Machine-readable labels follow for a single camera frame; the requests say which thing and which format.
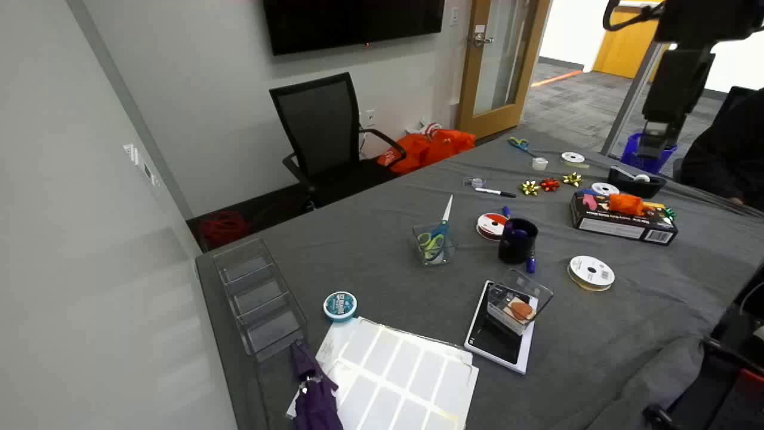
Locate black mesh office chair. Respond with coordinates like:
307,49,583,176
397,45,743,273
266,70,408,210

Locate red coiled item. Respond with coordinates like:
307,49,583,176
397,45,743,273
197,210,253,248

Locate black cup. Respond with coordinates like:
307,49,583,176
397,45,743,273
497,214,540,268

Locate black white marker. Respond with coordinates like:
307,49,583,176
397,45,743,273
478,183,521,200

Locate person in dark clothing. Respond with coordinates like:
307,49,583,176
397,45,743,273
677,84,764,212

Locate white spool gold ribbon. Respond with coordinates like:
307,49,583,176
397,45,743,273
565,253,617,294

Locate black wall television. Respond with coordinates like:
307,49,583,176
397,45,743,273
260,0,447,57

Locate orange ribbon bow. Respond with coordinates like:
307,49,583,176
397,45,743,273
607,192,648,219

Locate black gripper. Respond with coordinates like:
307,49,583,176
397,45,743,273
636,44,715,161

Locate black tape dispenser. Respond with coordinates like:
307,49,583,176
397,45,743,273
607,162,668,200

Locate clear plastic cup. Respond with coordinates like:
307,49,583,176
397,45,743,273
411,223,457,269

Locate purple cloth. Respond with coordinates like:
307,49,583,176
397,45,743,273
283,340,346,430

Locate orange bag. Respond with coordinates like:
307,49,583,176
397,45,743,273
377,126,478,176

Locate gray tablecloth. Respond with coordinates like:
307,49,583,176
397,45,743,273
192,126,764,430

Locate blue plastic container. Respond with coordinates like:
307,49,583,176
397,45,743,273
617,130,677,176

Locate white spool red ribbon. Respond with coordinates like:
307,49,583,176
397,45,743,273
474,210,510,242

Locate black tablet white frame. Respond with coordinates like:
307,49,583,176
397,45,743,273
462,278,536,377

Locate wooden door with glass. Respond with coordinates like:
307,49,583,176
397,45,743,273
455,0,554,141

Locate green yellow handled scissors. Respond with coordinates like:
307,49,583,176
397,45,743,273
417,194,457,266

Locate black cardboard box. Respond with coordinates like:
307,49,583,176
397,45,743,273
567,188,679,248

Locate yellow wooden door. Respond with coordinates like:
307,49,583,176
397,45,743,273
592,2,664,82

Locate clear plastic box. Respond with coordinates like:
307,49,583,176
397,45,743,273
484,273,555,336

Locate blue tape roll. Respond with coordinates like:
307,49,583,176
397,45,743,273
320,290,360,324

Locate gray slanted stand pole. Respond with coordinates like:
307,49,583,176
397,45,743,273
602,40,668,155

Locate clear plastic tray organizer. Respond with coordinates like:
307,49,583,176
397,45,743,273
215,242,307,361

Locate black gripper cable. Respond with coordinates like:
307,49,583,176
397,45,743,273
602,0,664,34

